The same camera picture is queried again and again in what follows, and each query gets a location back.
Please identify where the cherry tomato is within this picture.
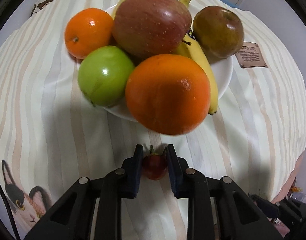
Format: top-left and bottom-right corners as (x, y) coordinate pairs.
(142, 145), (167, 180)

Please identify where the orange fruit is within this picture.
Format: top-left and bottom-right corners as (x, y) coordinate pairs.
(125, 54), (210, 135)
(64, 8), (114, 60)

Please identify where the large yellow banana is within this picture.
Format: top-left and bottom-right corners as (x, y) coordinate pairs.
(173, 0), (219, 116)

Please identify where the teddy bear print pillow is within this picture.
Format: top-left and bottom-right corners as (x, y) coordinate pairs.
(31, 0), (54, 16)

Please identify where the black cable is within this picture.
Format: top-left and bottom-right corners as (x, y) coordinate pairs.
(0, 172), (22, 240)

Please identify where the dark red apple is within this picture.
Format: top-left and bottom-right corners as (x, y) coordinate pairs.
(192, 5), (244, 59)

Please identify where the white ceramic plate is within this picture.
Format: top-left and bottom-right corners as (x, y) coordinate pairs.
(76, 3), (234, 123)

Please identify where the brown fabric label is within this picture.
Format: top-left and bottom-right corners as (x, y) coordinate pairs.
(235, 42), (268, 68)

